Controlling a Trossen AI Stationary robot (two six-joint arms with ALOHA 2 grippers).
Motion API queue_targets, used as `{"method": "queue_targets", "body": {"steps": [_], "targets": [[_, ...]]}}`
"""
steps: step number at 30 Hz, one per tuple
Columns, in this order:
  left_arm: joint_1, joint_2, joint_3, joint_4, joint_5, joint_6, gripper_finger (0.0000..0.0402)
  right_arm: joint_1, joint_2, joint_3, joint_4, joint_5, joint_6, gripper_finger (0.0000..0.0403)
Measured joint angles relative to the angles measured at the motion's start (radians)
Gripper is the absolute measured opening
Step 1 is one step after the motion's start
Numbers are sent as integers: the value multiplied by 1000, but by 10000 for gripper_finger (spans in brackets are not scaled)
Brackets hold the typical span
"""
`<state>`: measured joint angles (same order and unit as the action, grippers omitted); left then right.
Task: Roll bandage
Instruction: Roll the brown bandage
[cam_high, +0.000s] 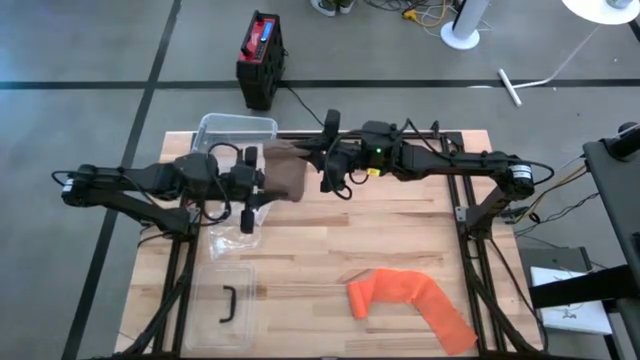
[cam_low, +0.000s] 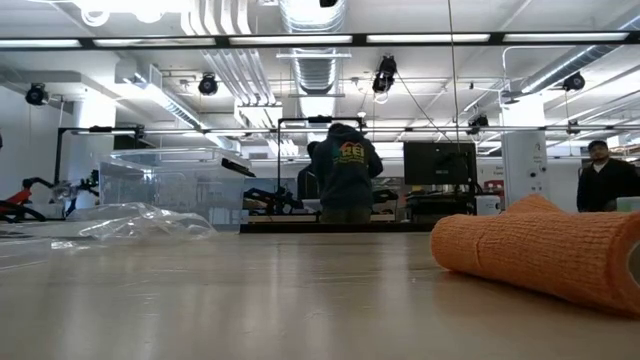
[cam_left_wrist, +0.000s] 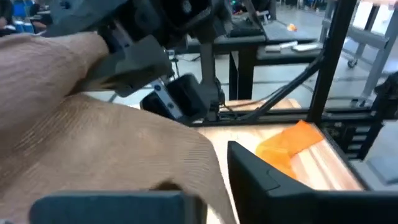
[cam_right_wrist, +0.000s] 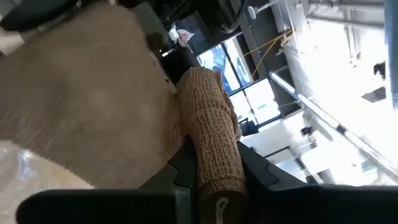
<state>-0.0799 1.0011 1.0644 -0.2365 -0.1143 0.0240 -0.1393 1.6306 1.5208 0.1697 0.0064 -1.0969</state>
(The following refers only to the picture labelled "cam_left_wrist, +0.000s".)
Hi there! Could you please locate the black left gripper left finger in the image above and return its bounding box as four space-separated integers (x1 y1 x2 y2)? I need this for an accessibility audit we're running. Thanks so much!
29 190 208 224

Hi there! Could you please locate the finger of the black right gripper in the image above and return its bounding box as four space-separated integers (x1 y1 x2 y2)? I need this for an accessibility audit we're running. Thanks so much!
139 73 224 125
71 34 174 98

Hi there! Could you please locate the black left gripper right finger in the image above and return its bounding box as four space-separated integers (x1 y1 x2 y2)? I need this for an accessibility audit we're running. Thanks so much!
227 140 398 224

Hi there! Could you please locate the brown elastic bandage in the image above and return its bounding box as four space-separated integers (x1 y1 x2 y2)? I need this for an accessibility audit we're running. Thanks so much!
0 32 237 224

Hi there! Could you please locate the orange elastic bandage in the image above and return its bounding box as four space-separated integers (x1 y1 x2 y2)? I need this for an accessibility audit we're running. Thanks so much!
255 119 324 180

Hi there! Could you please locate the black desk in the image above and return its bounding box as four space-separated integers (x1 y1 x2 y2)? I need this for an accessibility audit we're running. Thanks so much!
186 18 324 101

